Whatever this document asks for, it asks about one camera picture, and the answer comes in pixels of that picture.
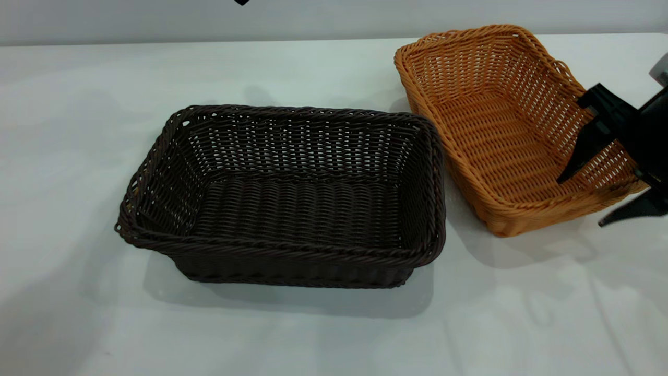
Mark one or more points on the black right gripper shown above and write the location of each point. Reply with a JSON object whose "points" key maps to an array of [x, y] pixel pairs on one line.
{"points": [[652, 141]]}

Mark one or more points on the orange woven basket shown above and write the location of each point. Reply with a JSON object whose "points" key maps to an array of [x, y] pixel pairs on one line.
{"points": [[501, 141]]}

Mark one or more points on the black woven basket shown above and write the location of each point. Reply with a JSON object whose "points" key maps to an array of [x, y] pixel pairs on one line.
{"points": [[292, 214]]}

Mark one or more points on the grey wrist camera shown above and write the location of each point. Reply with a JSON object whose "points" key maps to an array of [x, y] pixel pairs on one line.
{"points": [[660, 70]]}

